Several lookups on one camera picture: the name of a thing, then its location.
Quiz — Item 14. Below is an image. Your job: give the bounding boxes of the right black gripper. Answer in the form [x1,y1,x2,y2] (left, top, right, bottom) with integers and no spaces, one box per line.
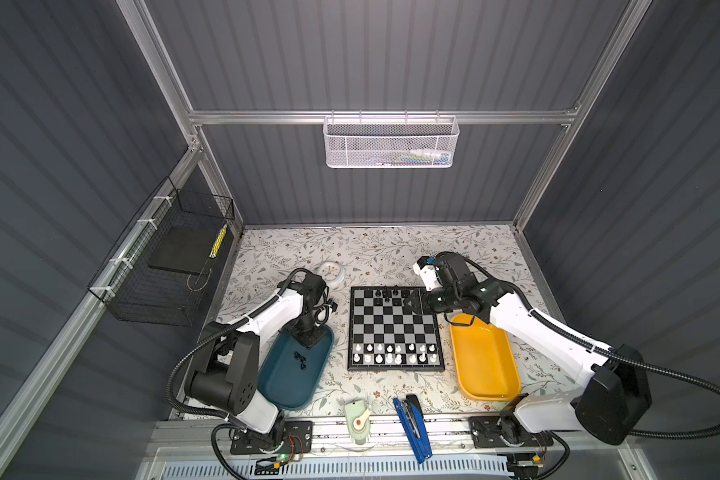
[401,286,457,314]

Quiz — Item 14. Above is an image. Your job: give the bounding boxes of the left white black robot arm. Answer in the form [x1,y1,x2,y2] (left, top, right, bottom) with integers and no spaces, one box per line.
[165,268,335,435]

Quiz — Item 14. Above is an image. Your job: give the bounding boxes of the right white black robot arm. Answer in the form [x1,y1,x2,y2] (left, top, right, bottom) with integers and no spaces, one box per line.
[404,251,720,445]

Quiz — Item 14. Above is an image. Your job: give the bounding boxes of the black chess pieces in tray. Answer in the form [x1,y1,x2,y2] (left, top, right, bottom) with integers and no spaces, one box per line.
[294,352,306,370]

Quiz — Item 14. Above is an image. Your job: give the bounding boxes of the black white chess board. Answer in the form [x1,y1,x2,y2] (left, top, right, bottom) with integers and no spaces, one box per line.
[347,286,445,372]

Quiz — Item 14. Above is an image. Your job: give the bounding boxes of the teal plastic tray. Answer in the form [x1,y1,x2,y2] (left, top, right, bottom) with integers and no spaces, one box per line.
[258,328,334,411]

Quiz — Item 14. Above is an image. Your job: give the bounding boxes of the yellow plastic tray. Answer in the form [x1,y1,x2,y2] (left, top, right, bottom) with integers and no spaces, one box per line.
[450,313,522,402]

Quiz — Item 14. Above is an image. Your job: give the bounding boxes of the light green tape dispenser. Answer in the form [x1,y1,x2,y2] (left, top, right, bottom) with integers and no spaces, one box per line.
[344,399,371,445]

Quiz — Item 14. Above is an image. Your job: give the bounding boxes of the blue black stapler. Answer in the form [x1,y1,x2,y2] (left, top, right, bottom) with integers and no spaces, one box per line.
[393,394,433,465]

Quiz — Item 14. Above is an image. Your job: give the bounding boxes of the yellow green marker in basket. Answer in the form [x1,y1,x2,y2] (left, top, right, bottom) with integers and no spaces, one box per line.
[209,224,228,259]

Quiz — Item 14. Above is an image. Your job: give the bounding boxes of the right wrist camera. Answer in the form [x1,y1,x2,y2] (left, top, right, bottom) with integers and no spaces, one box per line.
[412,256,442,291]

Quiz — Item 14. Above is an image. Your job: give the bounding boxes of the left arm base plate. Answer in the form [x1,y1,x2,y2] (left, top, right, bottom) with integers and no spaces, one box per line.
[229,419,314,455]

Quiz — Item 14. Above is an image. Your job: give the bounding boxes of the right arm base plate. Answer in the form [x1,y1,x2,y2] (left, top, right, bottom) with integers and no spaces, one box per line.
[468,415,554,449]

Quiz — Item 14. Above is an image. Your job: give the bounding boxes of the black wire side basket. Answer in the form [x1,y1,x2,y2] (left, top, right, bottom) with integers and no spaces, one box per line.
[88,178,236,327]

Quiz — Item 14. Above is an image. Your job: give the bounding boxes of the white wire wall basket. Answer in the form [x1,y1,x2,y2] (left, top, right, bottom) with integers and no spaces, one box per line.
[322,115,460,169]

